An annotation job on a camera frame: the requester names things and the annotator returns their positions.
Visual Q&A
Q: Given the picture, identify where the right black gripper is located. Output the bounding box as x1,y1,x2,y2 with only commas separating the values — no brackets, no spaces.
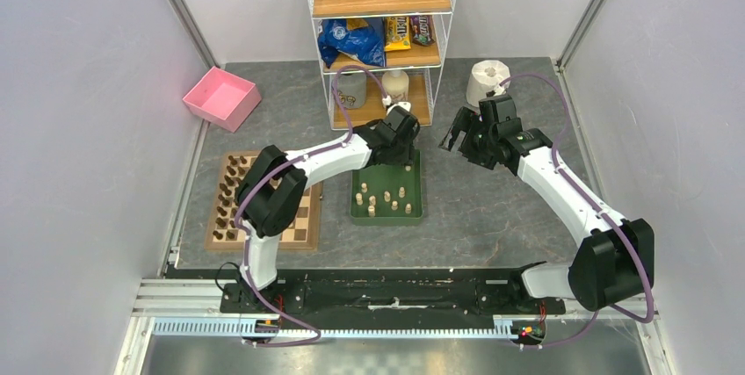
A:
440,105,497,170

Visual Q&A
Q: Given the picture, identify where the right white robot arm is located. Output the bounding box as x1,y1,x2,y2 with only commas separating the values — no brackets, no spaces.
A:
439,95,655,313

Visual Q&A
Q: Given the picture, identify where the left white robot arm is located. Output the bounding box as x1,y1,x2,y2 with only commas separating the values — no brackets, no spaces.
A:
234,102,420,313

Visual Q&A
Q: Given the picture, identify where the wooden chess board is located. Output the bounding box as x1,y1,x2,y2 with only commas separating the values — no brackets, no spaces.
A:
204,151,322,252

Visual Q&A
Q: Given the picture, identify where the green metal tray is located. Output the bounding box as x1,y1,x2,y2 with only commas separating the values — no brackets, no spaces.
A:
349,149,424,227

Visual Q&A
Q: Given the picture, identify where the white patterned bottle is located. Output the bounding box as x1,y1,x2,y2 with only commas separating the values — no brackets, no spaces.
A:
382,69,409,104

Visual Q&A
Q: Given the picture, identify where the white toilet paper roll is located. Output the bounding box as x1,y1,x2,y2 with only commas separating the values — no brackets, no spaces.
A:
466,60,510,107

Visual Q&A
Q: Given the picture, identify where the grey patterned mug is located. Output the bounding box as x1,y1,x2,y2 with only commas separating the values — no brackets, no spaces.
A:
336,73,367,109

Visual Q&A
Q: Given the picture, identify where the blue snack bag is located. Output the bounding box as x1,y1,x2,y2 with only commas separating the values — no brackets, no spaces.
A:
317,18,387,68

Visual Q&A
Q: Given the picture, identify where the brown candy bag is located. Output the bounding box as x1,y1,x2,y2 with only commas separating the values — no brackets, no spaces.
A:
409,15,436,47

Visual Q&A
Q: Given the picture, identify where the yellow candy bag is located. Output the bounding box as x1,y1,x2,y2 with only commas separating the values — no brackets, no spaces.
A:
385,16,412,53

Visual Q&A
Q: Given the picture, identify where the pink plastic bin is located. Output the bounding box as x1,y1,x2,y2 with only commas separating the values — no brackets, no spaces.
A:
182,67,262,133

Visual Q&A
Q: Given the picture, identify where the white wire wooden shelf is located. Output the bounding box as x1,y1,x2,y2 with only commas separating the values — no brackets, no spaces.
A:
307,0,456,130

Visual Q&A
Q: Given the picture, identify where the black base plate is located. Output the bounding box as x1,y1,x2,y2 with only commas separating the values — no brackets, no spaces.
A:
220,268,566,315

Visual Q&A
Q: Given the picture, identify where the aluminium rail frame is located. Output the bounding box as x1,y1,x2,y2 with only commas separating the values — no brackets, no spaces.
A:
116,265,676,374

